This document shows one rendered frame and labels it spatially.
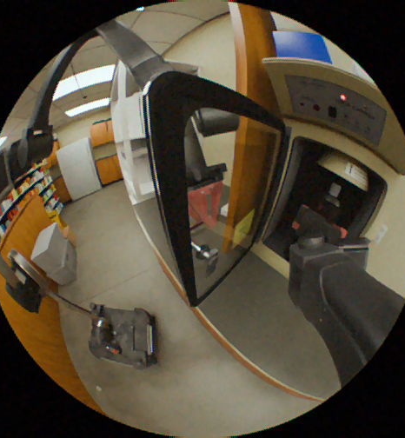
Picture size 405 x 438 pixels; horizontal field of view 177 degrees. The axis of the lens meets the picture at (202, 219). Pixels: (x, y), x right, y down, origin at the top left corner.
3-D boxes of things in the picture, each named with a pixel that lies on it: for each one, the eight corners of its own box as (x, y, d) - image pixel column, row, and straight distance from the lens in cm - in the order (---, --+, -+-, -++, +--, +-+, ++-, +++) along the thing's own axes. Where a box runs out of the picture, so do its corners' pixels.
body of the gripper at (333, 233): (307, 209, 34) (303, 221, 27) (342, 230, 36) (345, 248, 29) (295, 230, 37) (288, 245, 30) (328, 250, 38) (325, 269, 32)
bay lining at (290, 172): (284, 215, 68) (308, 142, 60) (328, 244, 69) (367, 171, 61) (260, 241, 48) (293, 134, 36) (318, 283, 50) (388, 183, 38)
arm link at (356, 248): (295, 238, 17) (290, 298, 21) (382, 235, 18) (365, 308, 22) (308, 227, 29) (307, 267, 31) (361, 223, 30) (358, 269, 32)
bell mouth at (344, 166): (318, 161, 53) (322, 146, 53) (361, 184, 55) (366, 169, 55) (313, 163, 36) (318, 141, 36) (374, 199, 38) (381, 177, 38)
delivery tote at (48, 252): (68, 237, 245) (56, 221, 233) (63, 266, 201) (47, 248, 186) (50, 247, 267) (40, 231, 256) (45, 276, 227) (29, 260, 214)
